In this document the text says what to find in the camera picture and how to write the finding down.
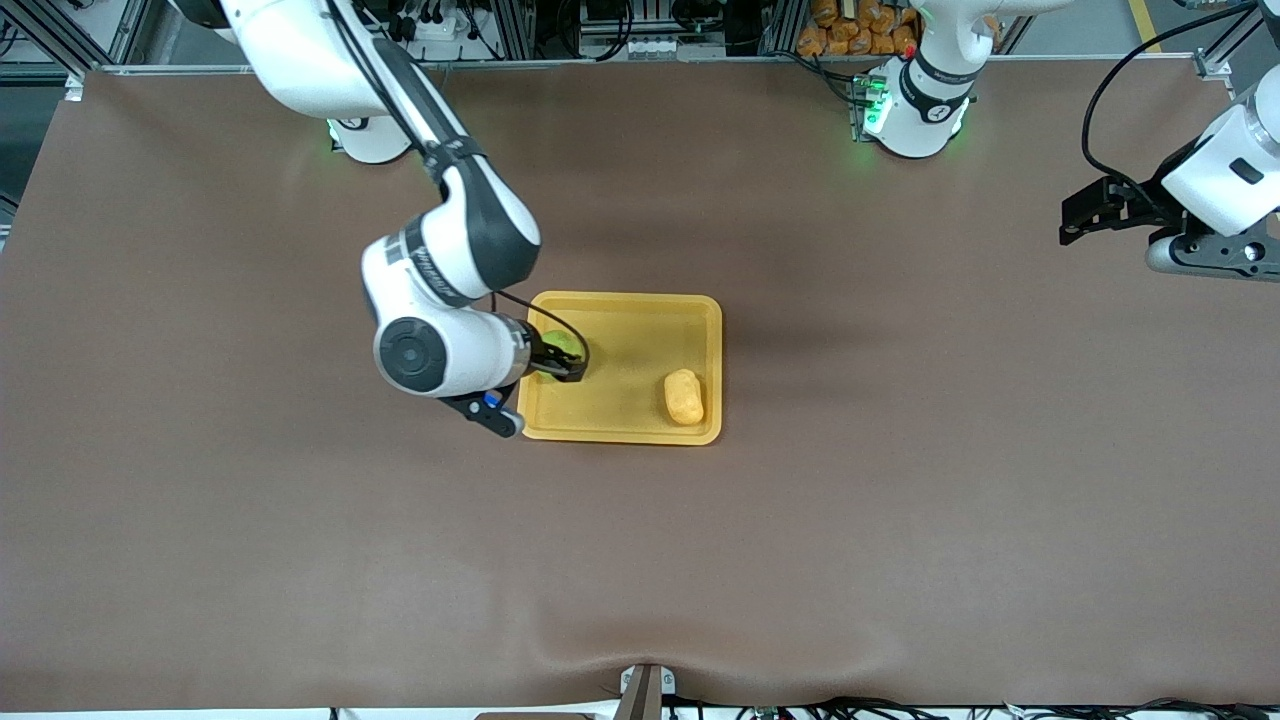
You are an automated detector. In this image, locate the green apple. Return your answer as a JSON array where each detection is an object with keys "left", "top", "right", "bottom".
[{"left": 540, "top": 330, "right": 587, "bottom": 379}]

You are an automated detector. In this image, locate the yellow potato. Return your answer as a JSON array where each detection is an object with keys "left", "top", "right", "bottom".
[{"left": 664, "top": 369, "right": 705, "bottom": 426}]

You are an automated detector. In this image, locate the yellow plastic tray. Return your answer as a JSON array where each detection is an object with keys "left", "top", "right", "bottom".
[{"left": 516, "top": 291, "right": 723, "bottom": 446}]

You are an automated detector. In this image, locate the brown table cover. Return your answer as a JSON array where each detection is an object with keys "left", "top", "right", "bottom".
[{"left": 0, "top": 58, "right": 1280, "bottom": 713}]

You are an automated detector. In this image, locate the orange snack bags pile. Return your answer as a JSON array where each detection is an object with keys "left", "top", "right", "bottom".
[{"left": 797, "top": 0, "right": 921, "bottom": 58}]

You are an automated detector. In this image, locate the white power strip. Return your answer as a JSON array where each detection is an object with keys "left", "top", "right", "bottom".
[{"left": 392, "top": 0, "right": 481, "bottom": 43}]

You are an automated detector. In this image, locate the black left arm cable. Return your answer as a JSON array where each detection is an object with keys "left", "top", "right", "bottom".
[{"left": 1082, "top": 3, "right": 1263, "bottom": 197}]

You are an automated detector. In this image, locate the silver table edge rail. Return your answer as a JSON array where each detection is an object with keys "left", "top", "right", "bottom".
[{"left": 85, "top": 55, "right": 1201, "bottom": 77}]

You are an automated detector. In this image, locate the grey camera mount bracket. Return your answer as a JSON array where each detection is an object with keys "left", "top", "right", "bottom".
[{"left": 618, "top": 663, "right": 677, "bottom": 720}]

